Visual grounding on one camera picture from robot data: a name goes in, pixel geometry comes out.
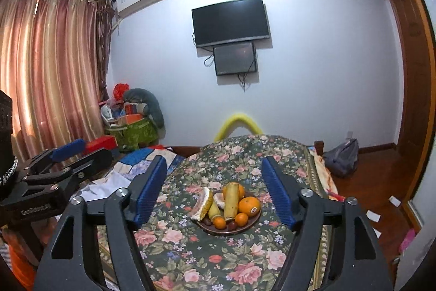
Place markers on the orange with sticker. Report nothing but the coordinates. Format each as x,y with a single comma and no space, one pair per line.
248,205

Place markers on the grey backpack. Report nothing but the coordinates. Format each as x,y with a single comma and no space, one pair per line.
340,158

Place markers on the long yellow banana piece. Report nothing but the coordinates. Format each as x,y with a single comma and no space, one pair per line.
231,202

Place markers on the white cloth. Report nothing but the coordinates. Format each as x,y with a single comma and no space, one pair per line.
102,187

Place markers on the blue patchwork blanket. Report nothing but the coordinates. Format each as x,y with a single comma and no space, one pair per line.
139,163

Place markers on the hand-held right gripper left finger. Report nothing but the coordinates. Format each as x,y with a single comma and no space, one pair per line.
150,188

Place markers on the large orange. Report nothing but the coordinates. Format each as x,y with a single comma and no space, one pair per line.
241,190

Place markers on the pink bag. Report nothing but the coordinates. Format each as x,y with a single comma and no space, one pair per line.
407,240

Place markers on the dark wooden bed frame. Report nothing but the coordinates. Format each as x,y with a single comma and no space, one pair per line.
177,150

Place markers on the white paper scrap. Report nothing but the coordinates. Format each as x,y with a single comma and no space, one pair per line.
395,201
373,216
375,231

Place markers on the yellow striped blanket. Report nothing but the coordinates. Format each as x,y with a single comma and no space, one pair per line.
320,168

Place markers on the wooden door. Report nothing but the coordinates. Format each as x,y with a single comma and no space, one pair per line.
408,72

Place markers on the orange box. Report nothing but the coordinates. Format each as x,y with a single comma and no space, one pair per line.
131,119

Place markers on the orange cloth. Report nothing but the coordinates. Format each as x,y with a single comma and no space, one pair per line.
20,253

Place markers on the small black monitor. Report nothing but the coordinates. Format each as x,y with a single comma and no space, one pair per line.
235,57

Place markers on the colourful striped box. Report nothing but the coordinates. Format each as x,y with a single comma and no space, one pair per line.
133,108

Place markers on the large black television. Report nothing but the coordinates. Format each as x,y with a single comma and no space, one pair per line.
231,21

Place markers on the small tangerine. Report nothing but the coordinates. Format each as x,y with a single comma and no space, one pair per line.
241,219
219,222

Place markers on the pink striped curtain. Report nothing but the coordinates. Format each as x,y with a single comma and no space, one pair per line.
51,72

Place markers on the red flat box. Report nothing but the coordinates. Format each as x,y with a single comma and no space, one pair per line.
100,143

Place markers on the red plastic bag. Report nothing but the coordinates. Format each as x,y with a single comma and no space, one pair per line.
121,90

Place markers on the floral tablecloth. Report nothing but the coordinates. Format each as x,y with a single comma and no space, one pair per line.
204,260

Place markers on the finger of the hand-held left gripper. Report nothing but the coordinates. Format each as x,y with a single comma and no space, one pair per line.
70,148
92,161

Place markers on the purple round plate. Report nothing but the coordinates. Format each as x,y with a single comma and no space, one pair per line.
221,232

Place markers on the green bag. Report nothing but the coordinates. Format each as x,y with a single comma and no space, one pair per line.
136,133

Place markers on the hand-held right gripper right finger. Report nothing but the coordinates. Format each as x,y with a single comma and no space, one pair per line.
277,188

